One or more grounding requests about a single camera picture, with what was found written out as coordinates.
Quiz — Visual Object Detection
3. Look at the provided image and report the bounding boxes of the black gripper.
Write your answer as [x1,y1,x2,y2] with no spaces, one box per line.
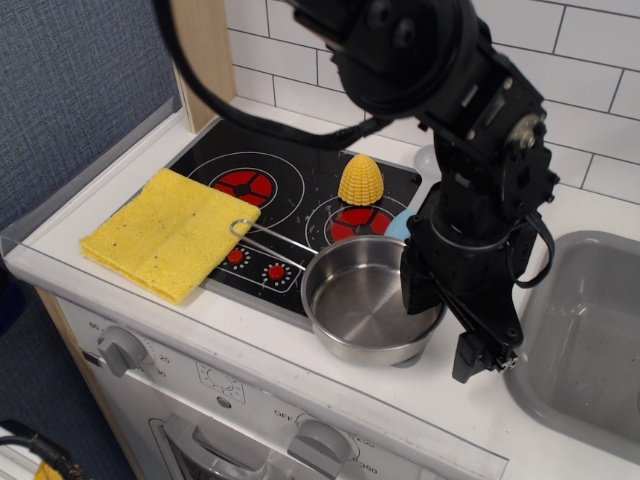
[400,213,539,384]

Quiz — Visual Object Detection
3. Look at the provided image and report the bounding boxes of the stainless steel pot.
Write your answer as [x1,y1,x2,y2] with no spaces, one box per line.
[229,219,447,366]

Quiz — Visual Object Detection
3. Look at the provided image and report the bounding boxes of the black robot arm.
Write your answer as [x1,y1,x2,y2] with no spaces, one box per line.
[293,1,559,383]

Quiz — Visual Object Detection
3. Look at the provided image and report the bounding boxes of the black toy stove top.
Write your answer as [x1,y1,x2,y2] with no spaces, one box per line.
[171,121,420,333]

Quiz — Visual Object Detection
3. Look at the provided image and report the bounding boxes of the grey sink basin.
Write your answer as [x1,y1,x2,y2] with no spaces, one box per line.
[506,231,639,463]

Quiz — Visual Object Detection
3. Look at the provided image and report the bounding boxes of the yellow toy corn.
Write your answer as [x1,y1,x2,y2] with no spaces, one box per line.
[338,154,384,206]

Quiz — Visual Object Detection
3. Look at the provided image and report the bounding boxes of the grey right oven knob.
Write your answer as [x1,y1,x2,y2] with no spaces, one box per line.
[287,420,354,479]

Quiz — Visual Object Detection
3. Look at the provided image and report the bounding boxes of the grey oven knob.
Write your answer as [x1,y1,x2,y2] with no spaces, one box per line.
[287,420,354,479]
[98,326,147,378]

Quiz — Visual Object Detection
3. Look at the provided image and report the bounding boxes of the white toy oven front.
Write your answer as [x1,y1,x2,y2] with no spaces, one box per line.
[54,297,481,480]

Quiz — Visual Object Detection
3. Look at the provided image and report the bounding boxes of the yellow folded cloth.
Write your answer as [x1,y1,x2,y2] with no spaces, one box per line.
[80,169,261,304]

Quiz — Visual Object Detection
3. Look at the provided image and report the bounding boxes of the grey left oven knob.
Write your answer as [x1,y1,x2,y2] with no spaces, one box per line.
[98,326,147,378]

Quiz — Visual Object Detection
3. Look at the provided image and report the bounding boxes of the yellow object bottom left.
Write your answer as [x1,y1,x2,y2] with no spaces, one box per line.
[33,462,64,480]

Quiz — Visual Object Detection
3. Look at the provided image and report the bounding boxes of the grey spoon blue handle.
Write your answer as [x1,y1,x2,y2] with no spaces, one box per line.
[385,146,440,240]

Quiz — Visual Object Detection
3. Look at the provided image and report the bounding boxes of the wooden side post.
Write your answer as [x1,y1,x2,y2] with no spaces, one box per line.
[159,0,237,134]

